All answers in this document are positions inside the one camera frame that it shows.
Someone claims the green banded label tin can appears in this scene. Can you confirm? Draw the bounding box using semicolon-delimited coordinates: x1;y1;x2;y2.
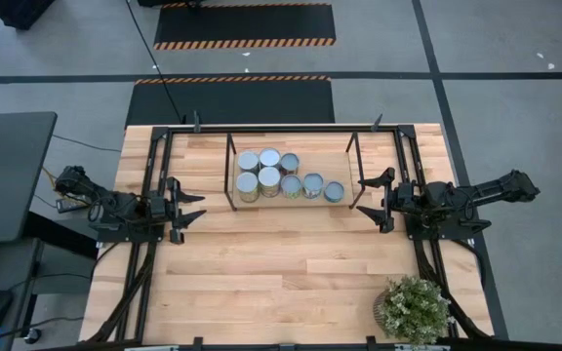
237;149;261;175

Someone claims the tomato print tin can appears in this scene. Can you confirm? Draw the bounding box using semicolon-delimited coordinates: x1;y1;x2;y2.
279;152;301;176

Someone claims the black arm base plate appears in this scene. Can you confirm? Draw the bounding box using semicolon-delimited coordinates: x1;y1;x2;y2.
96;214;168;244
402;209;492;241

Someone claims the black cable bundle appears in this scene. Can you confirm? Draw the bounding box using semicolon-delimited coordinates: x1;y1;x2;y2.
415;239;488;338
85;242;159;344

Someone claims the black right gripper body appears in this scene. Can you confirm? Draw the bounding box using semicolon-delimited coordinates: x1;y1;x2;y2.
380;167;416;235

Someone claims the yellow label tin can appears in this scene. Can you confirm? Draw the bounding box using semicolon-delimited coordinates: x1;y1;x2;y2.
259;146;283;170

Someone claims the vegetable print tin can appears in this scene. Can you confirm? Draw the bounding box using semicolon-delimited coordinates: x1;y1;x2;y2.
301;173;326;200

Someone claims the black frame wooden shelf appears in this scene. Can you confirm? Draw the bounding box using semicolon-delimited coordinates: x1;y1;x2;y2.
224;131;366;212

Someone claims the black power adapter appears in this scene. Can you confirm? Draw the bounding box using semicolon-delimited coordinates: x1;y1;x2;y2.
55;195;85;215

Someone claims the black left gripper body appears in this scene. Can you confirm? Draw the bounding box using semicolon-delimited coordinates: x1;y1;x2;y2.
146;176;185;246

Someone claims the thin black cable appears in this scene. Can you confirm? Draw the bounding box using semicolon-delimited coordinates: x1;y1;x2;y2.
124;0;187;124

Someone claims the black metal rig frame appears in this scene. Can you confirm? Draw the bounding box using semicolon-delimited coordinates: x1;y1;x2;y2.
81;124;497;351

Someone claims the potted green plant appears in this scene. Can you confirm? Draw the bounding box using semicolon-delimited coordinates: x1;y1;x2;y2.
372;275;454;347

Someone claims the green dotted tin can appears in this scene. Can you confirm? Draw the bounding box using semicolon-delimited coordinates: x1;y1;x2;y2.
280;174;303;200

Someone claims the yellowish label tin can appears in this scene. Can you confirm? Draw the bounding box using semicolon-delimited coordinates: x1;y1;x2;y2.
235;171;261;204
258;166;283;199

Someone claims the peach print tin can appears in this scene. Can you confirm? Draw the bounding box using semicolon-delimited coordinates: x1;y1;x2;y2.
323;180;346;204

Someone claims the dark grey desk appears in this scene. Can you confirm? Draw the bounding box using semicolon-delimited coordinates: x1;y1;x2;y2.
0;111;59;245

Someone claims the dark lower desk surface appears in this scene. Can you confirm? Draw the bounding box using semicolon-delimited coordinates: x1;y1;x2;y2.
0;237;44;351

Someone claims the black mat with orange stripes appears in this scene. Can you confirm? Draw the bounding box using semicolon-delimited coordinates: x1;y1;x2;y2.
124;75;336;126
152;2;337;51

